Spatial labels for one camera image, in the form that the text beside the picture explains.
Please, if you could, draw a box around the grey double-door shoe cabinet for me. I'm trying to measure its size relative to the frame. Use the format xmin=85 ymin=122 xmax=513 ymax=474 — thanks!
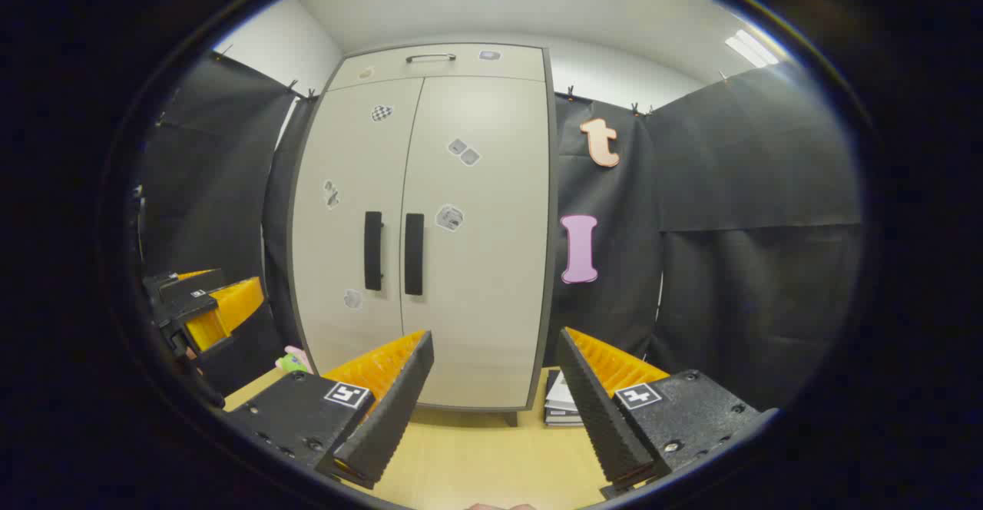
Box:
xmin=286 ymin=43 xmax=558 ymax=428

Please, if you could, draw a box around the small ceiling light panel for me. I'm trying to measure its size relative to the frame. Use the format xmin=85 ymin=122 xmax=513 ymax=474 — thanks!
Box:
xmin=724 ymin=29 xmax=779 ymax=68

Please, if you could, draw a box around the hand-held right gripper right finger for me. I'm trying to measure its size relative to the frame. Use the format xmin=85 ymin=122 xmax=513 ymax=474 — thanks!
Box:
xmin=556 ymin=326 xmax=779 ymax=500

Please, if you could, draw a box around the small pink green toy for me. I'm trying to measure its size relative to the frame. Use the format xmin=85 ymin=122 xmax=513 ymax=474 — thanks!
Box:
xmin=275 ymin=346 xmax=312 ymax=375

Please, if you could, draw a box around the grey shoe cabinet door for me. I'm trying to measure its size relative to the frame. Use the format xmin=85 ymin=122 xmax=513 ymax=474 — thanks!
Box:
xmin=399 ymin=75 xmax=550 ymax=411
xmin=290 ymin=78 xmax=425 ymax=376

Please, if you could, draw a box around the stack of books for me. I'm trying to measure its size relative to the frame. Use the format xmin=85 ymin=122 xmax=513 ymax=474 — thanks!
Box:
xmin=544 ymin=368 xmax=586 ymax=428

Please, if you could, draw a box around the grey cabinet drawer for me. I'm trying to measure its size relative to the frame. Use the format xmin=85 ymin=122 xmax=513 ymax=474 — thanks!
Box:
xmin=326 ymin=44 xmax=546 ymax=92

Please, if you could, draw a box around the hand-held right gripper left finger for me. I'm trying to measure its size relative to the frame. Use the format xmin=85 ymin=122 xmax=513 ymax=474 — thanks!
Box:
xmin=223 ymin=330 xmax=435 ymax=490

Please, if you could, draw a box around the black door handle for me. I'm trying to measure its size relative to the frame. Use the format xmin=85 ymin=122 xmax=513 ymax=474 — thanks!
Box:
xmin=364 ymin=211 xmax=384 ymax=292
xmin=404 ymin=213 xmax=425 ymax=296

